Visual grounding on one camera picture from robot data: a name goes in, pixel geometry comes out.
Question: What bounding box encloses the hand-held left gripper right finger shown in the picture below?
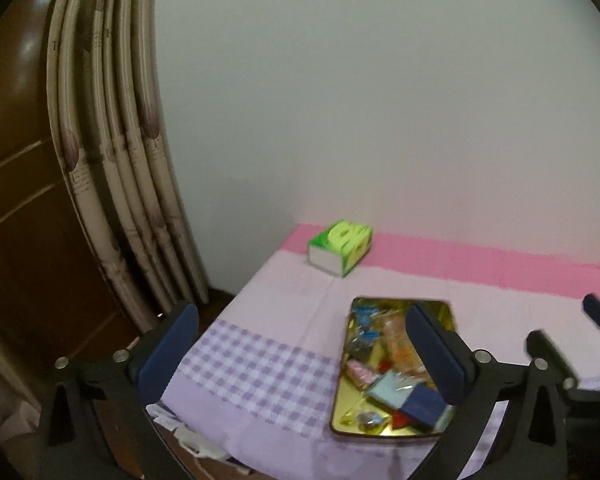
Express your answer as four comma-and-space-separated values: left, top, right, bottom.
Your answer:
405, 304, 568, 480

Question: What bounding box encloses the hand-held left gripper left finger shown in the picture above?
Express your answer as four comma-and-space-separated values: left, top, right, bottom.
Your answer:
37, 301, 199, 480

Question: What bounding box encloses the large clear peanut brittle packet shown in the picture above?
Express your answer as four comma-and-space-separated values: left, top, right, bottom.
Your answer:
382, 317, 431, 381

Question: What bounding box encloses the teal and navy packet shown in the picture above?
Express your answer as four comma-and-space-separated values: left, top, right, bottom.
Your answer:
367, 371, 456, 433

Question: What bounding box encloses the pink patterned snack packet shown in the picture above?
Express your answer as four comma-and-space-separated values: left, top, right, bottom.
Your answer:
347, 359, 381, 391

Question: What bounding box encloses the red-brown tin with gold inside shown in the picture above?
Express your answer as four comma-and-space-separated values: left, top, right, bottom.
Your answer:
330, 297, 461, 442

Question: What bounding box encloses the white power strip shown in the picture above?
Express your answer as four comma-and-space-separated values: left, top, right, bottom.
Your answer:
172, 422, 228, 461

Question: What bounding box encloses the green tissue pack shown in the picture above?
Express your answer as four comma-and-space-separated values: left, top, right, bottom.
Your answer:
307, 220, 373, 278

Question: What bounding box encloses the beige cloth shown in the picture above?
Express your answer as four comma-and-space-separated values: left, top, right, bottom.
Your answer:
0, 305, 43, 441

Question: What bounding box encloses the beige patterned curtain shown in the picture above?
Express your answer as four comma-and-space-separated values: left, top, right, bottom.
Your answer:
45, 0, 211, 331

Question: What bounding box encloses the brown wooden door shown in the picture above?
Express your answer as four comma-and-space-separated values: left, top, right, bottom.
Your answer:
0, 0, 156, 361

